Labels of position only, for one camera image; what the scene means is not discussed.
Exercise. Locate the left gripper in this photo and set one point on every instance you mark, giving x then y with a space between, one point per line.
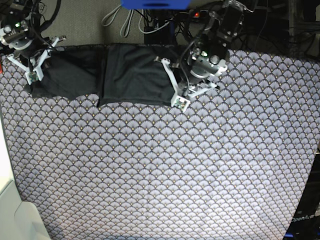
191 83

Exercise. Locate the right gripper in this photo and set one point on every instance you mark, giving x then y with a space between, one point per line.
27 54

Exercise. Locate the dark grey T-shirt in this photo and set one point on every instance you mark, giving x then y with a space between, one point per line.
116 73

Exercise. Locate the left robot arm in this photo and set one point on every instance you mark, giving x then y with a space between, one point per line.
220 28

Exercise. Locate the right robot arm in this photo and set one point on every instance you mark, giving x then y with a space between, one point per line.
29 11

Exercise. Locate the black power strip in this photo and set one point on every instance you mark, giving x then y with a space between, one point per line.
201 14

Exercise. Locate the blue box overhead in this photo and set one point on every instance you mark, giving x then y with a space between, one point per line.
155 4

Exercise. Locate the fan-patterned table cloth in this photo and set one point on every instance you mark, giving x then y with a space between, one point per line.
233 166

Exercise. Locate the white plastic bin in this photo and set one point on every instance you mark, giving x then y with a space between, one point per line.
19 220

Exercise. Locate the black OpenArm stand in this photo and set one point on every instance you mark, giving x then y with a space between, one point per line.
305 224

